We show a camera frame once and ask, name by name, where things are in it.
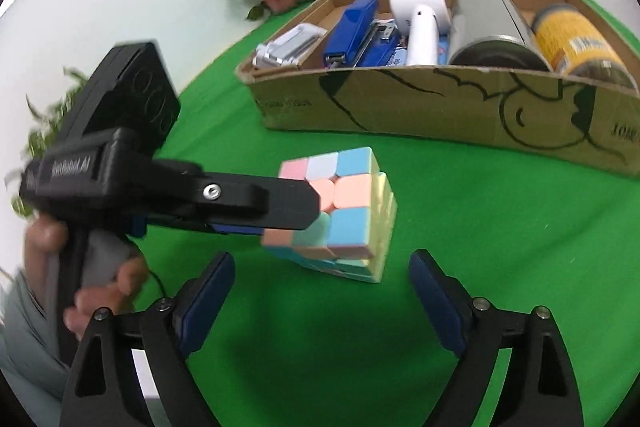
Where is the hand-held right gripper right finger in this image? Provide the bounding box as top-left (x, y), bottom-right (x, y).
top-left (408, 249), bottom-right (585, 427)

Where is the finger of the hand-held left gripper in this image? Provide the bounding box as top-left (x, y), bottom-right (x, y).
top-left (145, 159), bottom-right (321, 232)
top-left (207, 222), bottom-right (266, 237)

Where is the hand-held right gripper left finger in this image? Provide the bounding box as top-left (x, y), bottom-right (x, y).
top-left (59, 251), bottom-right (237, 427)

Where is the pastel puzzle cube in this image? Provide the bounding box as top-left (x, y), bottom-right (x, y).
top-left (261, 147), bottom-right (399, 284)

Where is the white plastic phone stand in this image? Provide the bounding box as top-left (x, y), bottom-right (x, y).
top-left (252, 23), bottom-right (326, 68)

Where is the brown cardboard box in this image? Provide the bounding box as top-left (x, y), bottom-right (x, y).
top-left (235, 0), bottom-right (640, 180)

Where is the blue plastic board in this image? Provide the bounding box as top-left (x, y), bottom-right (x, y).
top-left (324, 0), bottom-right (406, 70)

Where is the white spray bottle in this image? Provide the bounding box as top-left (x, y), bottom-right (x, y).
top-left (406, 4), bottom-right (441, 66)

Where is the silver metal can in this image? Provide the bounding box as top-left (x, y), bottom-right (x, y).
top-left (446, 0), bottom-right (553, 72)

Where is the yellow label flower jar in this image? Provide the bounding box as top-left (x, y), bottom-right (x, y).
top-left (531, 3), bottom-right (638, 90)

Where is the person's left forearm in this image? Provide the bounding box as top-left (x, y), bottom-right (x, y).
top-left (0, 269), bottom-right (71, 427)

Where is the person's left hand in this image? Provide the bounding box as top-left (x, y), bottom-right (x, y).
top-left (24, 216), bottom-right (151, 343)

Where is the large leafy plant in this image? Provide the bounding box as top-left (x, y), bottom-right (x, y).
top-left (5, 67), bottom-right (91, 220)

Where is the black cable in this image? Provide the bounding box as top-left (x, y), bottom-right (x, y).
top-left (149, 271), bottom-right (172, 299)

